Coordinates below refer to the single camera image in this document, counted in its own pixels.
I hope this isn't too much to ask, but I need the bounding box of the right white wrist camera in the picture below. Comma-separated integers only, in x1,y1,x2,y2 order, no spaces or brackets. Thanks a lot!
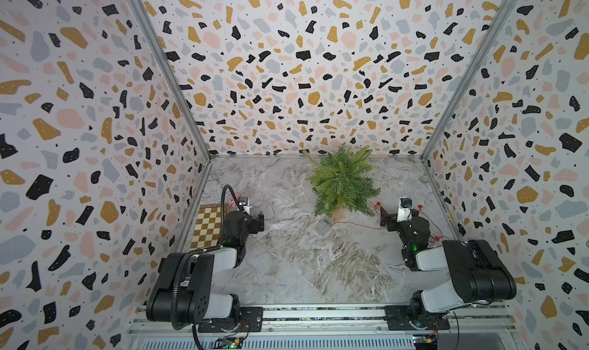
397,197,413,223

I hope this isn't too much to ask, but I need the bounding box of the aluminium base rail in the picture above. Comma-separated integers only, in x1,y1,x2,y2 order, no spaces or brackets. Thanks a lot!
128,302,507,350

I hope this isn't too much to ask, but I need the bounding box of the small green christmas tree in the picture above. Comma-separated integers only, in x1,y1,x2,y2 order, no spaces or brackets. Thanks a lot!
305,145,380,217

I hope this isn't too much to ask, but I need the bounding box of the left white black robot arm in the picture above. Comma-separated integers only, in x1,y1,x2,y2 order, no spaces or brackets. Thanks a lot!
146,210,265,333

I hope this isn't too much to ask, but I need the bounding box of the clear battery box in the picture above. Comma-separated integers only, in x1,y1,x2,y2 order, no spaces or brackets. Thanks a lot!
311,217,334,236

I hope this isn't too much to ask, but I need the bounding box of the checkered chess board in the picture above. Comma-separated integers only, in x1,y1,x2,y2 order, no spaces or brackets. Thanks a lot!
189,204,221,250

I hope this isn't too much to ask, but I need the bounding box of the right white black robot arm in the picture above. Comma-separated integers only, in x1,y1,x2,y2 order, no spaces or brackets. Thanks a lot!
380,198,517,331

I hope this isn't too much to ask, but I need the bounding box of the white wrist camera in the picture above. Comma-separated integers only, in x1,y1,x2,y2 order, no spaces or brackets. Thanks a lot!
238,196,251,215
397,197,413,223

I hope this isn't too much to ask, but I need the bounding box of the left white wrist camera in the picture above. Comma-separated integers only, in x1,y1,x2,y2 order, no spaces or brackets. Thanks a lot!
238,196,251,215

